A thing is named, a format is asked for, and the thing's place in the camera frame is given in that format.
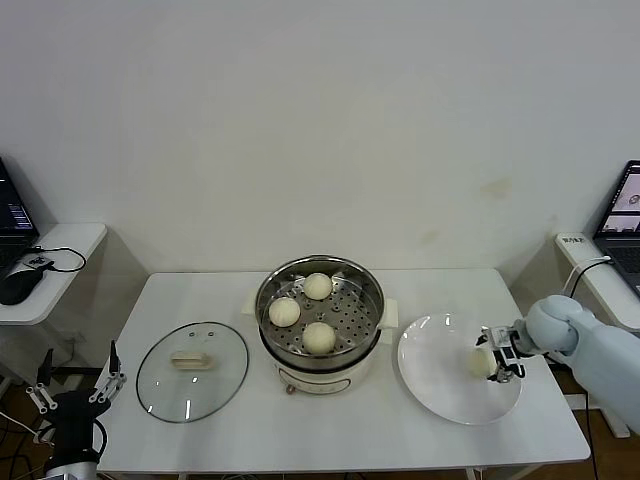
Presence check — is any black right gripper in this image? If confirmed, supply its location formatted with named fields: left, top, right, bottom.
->
left=474, top=325, right=524, bottom=385

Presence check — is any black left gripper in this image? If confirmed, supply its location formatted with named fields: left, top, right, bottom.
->
left=25, top=339, right=127, bottom=454

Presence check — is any white steamed baozi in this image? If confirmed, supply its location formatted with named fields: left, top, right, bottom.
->
left=303, top=272, right=332, bottom=301
left=467, top=348, right=499, bottom=380
left=302, top=322, right=337, bottom=355
left=268, top=297, right=302, bottom=329

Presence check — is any round glass pot lid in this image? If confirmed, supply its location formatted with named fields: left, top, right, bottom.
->
left=136, top=321, right=250, bottom=425

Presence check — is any perforated steel steamer basket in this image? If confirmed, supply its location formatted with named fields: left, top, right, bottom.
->
left=255, top=255, right=387, bottom=362

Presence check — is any round white plate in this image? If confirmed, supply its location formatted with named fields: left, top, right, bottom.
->
left=397, top=313, right=523, bottom=426

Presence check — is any black computer mouse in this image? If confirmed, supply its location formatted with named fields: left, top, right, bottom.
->
left=0, top=269, right=44, bottom=306

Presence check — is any white side table with label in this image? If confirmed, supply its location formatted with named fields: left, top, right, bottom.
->
left=554, top=233, right=640, bottom=441

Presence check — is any white side table with mouse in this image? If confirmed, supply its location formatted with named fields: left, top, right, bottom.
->
left=0, top=223, right=109, bottom=431

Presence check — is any cream electric cooking pot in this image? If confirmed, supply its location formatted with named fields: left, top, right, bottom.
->
left=243, top=294, right=400, bottom=396

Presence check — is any black laptop with dark screen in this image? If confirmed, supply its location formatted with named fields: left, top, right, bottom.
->
left=0, top=153, right=41, bottom=279

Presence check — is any flat white cable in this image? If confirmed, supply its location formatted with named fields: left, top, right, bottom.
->
left=559, top=256, right=612, bottom=301

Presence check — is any black cable with adapter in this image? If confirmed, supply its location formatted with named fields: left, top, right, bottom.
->
left=564, top=257, right=612, bottom=480

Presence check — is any thin black looped cable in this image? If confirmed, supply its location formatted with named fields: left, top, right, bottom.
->
left=27, top=244, right=89, bottom=275

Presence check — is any grey laptop showing camera views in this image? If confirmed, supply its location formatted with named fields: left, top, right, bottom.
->
left=593, top=160, right=640, bottom=296

